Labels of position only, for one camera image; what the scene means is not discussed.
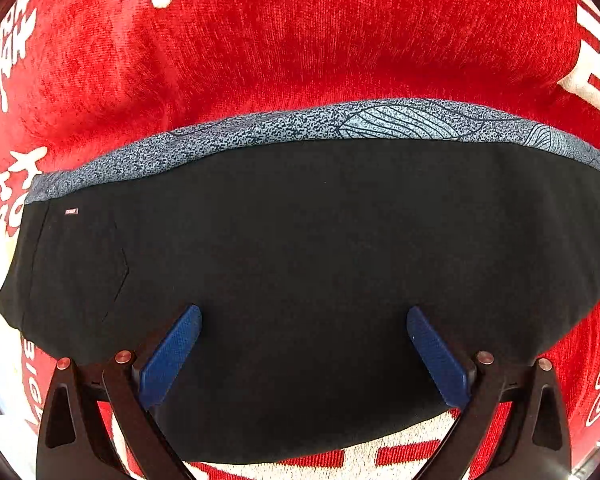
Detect red printed blanket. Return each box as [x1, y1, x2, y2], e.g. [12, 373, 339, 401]
[0, 0, 600, 480]

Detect black pants with patterned waistband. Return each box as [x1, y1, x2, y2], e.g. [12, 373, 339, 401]
[0, 97, 600, 466]

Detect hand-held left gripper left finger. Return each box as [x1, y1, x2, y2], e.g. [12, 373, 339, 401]
[36, 304, 202, 480]

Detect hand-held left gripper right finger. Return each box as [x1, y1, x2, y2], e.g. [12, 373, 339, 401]
[406, 305, 574, 480]

